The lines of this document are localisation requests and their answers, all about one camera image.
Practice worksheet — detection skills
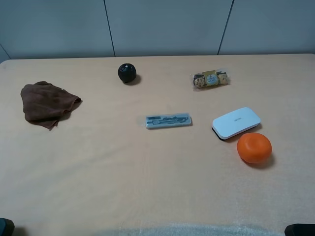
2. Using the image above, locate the black round ball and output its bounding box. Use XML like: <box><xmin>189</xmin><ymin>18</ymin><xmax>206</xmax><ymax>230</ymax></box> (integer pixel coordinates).
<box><xmin>118</xmin><ymin>63</ymin><xmax>137</xmax><ymax>83</ymax></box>

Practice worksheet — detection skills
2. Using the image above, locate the black object bottom right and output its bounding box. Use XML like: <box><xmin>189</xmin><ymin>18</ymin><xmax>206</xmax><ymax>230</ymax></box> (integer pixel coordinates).
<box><xmin>284</xmin><ymin>224</ymin><xmax>315</xmax><ymax>236</ymax></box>

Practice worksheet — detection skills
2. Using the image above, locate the black object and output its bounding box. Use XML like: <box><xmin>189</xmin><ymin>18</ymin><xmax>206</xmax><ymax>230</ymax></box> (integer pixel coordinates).
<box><xmin>0</xmin><ymin>218</ymin><xmax>15</xmax><ymax>236</ymax></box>
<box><xmin>284</xmin><ymin>224</ymin><xmax>315</xmax><ymax>236</ymax></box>

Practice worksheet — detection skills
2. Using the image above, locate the grey clear tool case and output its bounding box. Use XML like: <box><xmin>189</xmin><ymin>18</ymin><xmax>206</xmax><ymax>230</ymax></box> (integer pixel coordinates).
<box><xmin>145</xmin><ymin>113</ymin><xmax>192</xmax><ymax>129</ymax></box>

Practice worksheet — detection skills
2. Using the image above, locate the white flat eraser box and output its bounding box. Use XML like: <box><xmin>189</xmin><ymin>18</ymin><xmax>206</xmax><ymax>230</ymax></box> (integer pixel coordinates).
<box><xmin>212</xmin><ymin>107</ymin><xmax>261</xmax><ymax>140</ymax></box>

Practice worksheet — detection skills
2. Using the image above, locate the black object bottom left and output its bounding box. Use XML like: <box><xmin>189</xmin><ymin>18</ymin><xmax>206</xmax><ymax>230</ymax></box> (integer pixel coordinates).
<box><xmin>0</xmin><ymin>218</ymin><xmax>15</xmax><ymax>236</ymax></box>

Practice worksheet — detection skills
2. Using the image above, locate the chocolate balls clear pack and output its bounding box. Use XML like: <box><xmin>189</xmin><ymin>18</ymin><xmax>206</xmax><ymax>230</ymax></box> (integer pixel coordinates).
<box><xmin>191</xmin><ymin>69</ymin><xmax>230</xmax><ymax>89</ymax></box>

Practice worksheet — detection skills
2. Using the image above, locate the brown crumpled cloth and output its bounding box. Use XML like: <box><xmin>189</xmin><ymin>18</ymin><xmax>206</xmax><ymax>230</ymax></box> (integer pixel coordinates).
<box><xmin>20</xmin><ymin>81</ymin><xmax>82</xmax><ymax>130</ymax></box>

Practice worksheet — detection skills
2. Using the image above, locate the orange round fruit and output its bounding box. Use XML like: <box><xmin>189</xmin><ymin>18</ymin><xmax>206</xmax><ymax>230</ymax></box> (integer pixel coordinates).
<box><xmin>237</xmin><ymin>133</ymin><xmax>272</xmax><ymax>164</ymax></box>

